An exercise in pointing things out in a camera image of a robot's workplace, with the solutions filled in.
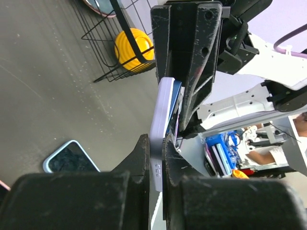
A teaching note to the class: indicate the light blue phone case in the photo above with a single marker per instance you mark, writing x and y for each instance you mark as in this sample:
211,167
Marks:
69,158

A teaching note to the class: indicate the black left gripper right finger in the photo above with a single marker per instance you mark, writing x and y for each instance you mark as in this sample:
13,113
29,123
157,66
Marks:
192,201

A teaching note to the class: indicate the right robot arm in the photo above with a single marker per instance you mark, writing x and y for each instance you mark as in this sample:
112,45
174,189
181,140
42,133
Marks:
284,75

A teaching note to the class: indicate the pink phone case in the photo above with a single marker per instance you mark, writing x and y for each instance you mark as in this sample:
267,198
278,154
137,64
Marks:
6,187

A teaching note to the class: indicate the blue glazed plate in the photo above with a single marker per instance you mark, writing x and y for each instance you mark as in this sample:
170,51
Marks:
102,4

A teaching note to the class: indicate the black wire dish rack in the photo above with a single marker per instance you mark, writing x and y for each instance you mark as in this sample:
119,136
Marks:
119,33

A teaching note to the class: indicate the pink plate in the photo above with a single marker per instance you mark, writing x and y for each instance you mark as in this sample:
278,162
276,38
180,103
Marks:
105,14

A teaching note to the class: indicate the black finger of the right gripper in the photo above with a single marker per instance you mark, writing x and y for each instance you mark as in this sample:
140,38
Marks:
186,37

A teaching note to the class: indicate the blue phone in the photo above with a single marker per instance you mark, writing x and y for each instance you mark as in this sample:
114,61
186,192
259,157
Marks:
174,110

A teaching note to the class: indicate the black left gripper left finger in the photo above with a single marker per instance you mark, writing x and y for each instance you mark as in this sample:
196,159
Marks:
115,200

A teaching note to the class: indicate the lavender phone case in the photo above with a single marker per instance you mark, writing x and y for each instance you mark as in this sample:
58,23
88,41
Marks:
158,128

